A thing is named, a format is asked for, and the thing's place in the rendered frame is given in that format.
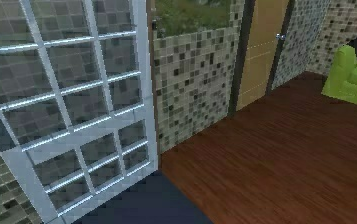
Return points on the white glass-paned door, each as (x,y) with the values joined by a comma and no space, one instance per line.
(86,130)

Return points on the window with green view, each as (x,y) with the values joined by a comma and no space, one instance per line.
(191,15)

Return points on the tan wooden door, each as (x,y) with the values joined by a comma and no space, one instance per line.
(261,53)

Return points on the green armchair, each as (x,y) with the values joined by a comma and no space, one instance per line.
(347,78)

